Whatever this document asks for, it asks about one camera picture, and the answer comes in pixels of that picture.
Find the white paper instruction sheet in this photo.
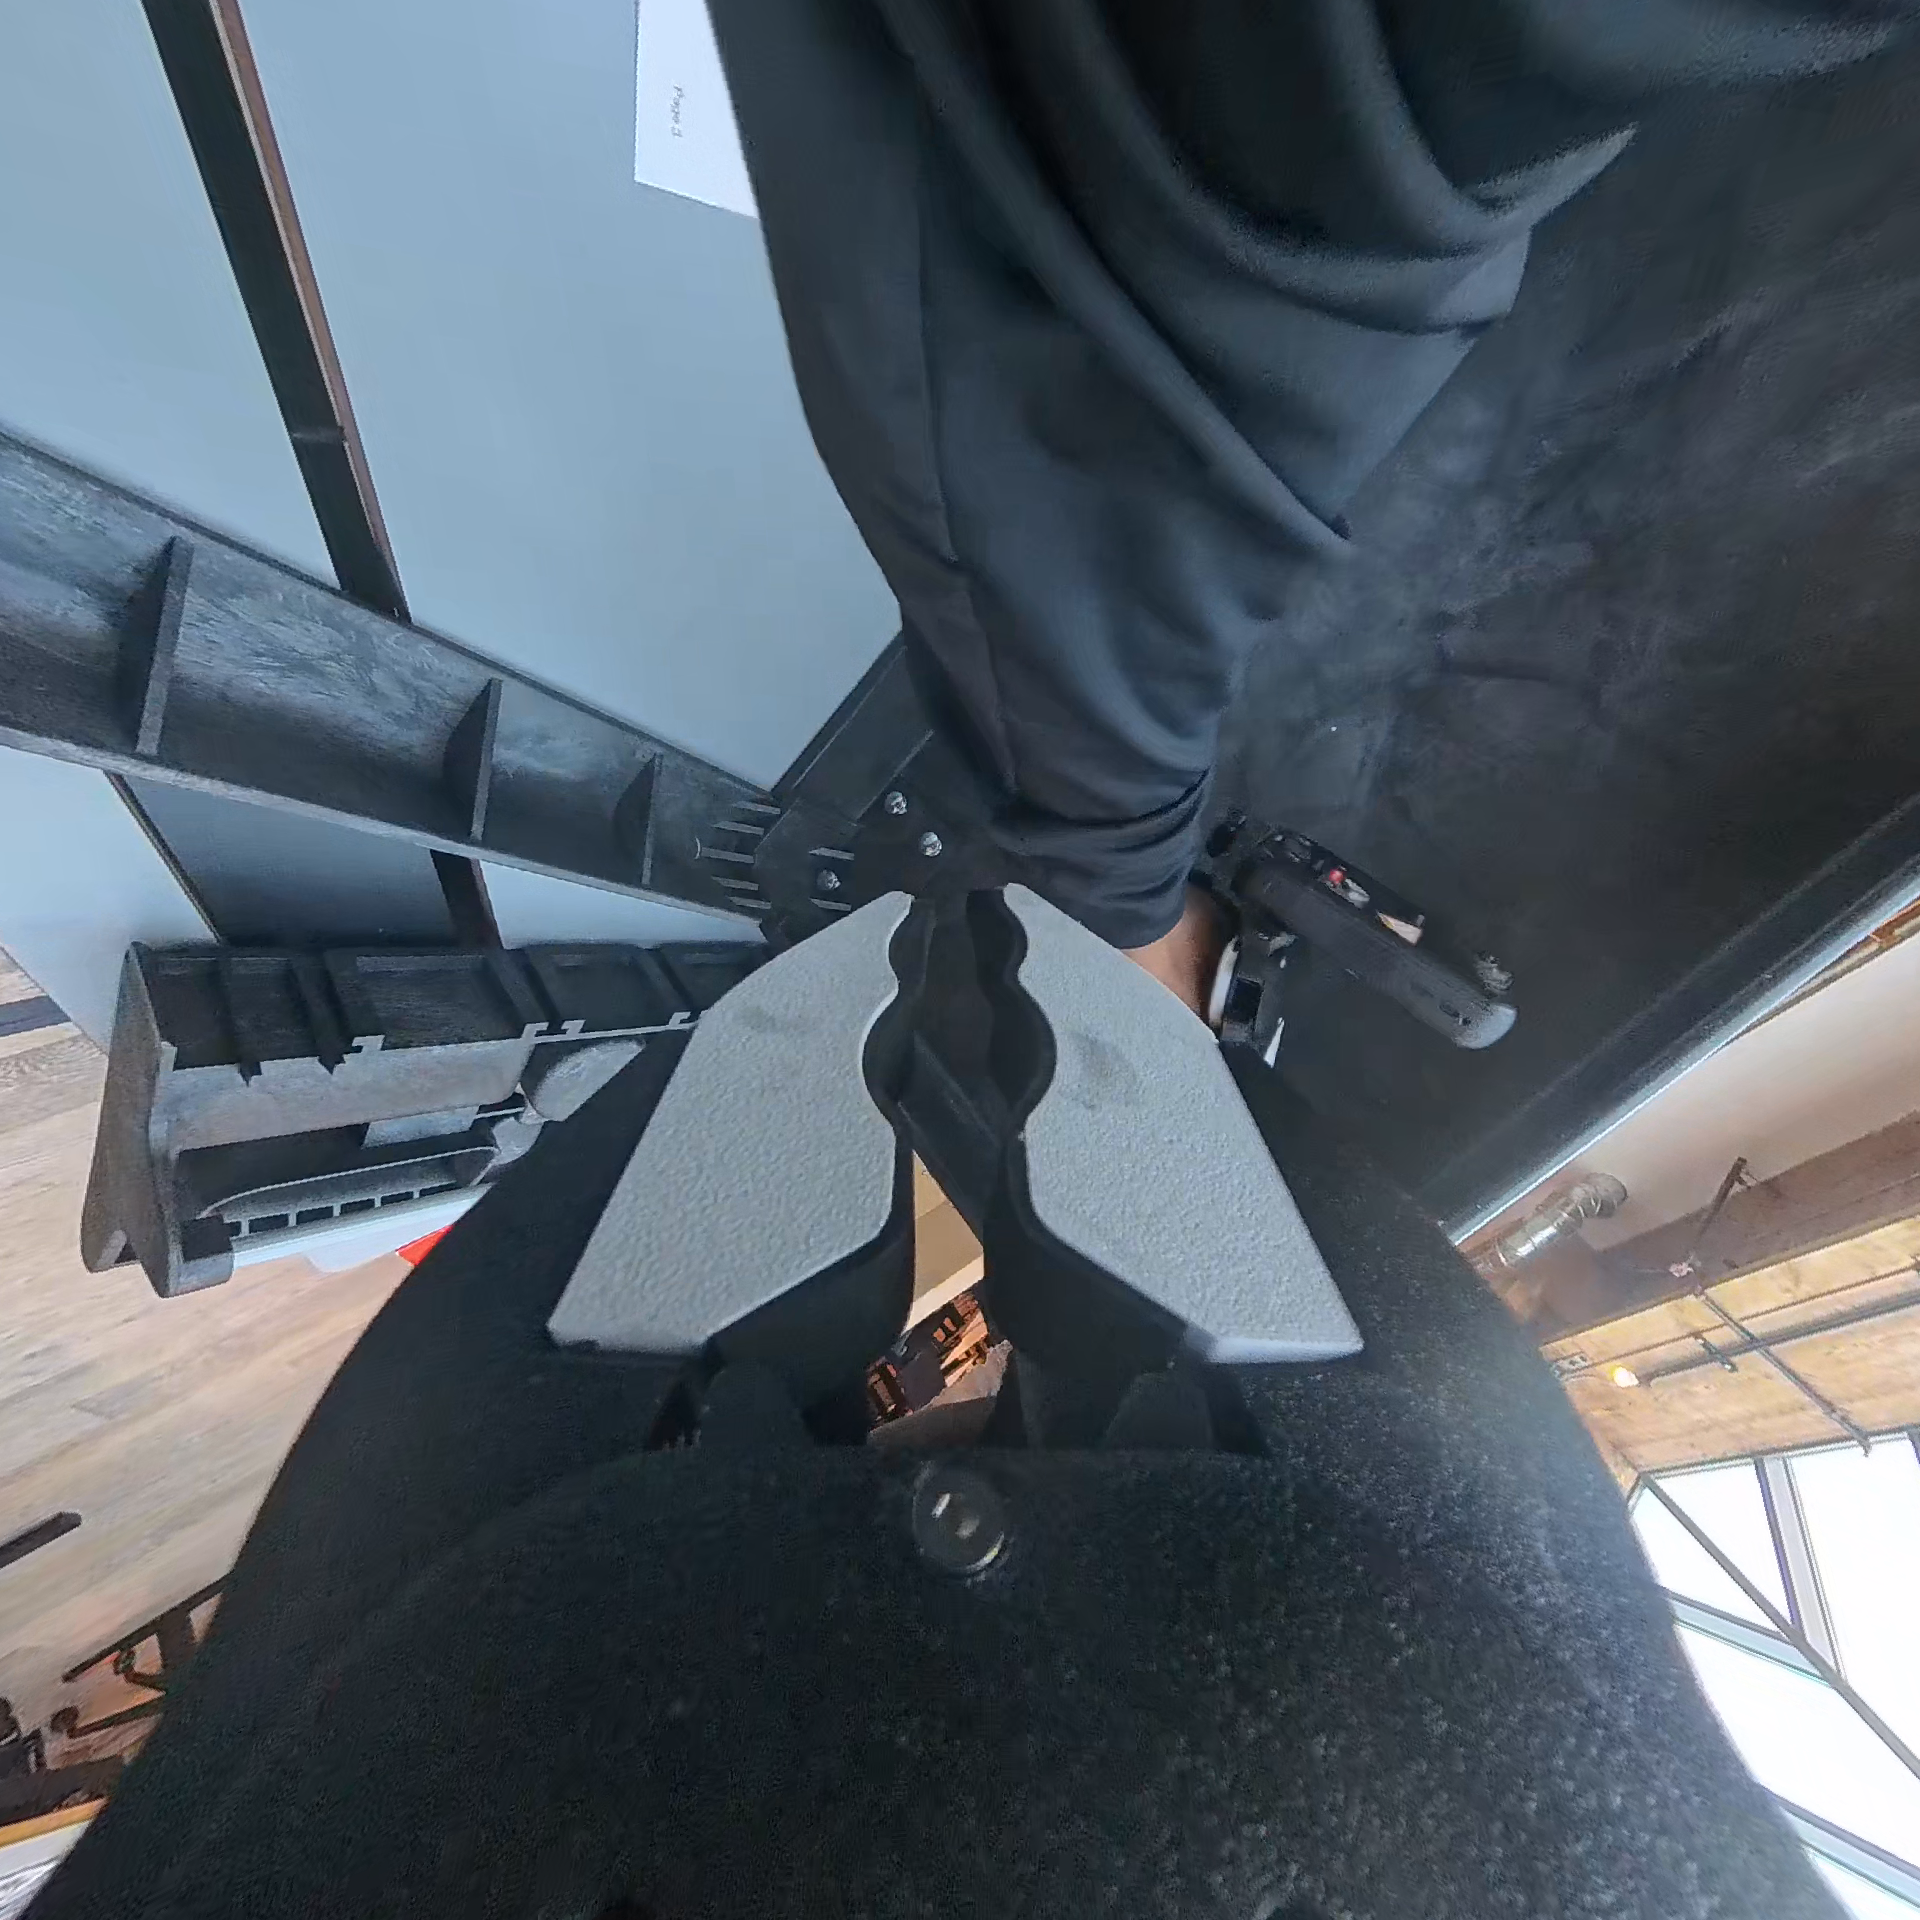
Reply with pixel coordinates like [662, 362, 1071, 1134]
[636, 0, 766, 215]

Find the person's left forearm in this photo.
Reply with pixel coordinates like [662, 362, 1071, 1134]
[705, 0, 1920, 951]

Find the grey desk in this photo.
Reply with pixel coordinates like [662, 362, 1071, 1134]
[0, 0, 917, 1054]

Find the large black plastic panel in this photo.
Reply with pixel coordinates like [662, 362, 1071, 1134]
[760, 46, 1920, 1244]

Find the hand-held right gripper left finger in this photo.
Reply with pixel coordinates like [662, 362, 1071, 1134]
[548, 894, 917, 1368]

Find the large window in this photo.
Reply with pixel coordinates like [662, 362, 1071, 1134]
[1626, 1433, 1920, 1920]

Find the brown desk edge strip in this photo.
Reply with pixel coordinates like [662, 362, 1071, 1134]
[142, 0, 499, 951]

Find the metal duct pipe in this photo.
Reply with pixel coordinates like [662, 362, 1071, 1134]
[1494, 1174, 1629, 1274]

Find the person's left hand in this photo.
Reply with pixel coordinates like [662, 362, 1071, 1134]
[1132, 879, 1239, 1034]

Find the black ceiling track rail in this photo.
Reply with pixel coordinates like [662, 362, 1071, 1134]
[1689, 1155, 1880, 1460]

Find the black metal furniture frame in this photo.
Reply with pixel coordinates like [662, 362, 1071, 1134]
[0, 1509, 219, 1818]

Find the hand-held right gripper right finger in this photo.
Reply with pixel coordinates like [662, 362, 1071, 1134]
[969, 886, 1366, 1368]

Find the black notched plastic panel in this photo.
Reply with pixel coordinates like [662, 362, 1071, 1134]
[80, 939, 784, 1295]

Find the black ribbed plastic panel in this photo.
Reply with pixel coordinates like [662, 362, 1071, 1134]
[0, 422, 791, 917]

